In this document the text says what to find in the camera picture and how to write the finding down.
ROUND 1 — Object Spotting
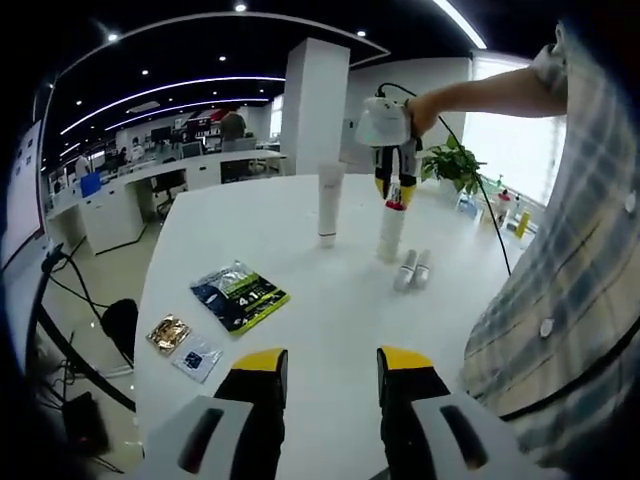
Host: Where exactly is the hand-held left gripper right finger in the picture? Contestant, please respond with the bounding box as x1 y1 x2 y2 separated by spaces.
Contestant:
375 345 526 480

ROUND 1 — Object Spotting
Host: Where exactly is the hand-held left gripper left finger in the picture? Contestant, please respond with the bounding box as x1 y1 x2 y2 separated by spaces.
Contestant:
142 348 290 480

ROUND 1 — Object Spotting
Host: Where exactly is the white skincare tube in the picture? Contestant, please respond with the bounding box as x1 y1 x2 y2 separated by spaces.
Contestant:
317 162 346 250

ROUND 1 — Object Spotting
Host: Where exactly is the white red-collar skincare bottle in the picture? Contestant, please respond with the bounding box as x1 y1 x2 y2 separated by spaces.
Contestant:
376 183 408 264

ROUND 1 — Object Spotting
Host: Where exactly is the small clear-cap skincare bottle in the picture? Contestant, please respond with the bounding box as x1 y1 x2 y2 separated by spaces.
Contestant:
392 248 419 294
410 248 434 292

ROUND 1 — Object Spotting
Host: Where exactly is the gold foil skincare sachet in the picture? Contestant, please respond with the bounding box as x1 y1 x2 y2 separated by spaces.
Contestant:
145 313 194 357

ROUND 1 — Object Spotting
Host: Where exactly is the green skincare sachet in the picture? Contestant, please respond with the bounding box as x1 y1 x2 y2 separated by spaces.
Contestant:
188 258 293 338

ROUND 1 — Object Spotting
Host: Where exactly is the person's right hand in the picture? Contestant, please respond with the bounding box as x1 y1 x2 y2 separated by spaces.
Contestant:
405 92 445 139

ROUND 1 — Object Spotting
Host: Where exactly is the green potted plant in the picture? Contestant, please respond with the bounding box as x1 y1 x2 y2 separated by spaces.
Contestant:
421 133 489 195

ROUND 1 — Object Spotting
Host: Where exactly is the black floor box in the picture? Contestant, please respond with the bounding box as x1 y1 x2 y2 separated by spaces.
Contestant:
60 391 110 454

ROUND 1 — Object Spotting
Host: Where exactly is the person in plaid shirt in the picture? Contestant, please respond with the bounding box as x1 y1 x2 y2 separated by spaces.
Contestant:
459 19 640 480

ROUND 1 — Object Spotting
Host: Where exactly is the black office chair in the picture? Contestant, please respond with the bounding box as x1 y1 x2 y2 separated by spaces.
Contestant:
151 174 175 217

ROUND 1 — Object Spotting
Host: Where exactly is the black stand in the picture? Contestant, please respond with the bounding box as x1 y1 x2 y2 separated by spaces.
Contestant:
24 243 139 414

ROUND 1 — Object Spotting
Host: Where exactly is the long white office desk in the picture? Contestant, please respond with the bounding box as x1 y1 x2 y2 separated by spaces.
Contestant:
47 149 289 256

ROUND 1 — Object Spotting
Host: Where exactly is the blue box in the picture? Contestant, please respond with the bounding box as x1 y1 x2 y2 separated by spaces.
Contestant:
79 171 104 199

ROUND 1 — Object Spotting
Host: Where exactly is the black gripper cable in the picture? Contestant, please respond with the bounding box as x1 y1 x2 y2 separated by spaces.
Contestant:
377 82 512 277

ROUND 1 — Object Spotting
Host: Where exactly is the black worn device cable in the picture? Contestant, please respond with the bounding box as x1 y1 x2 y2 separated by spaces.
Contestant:
499 299 640 421

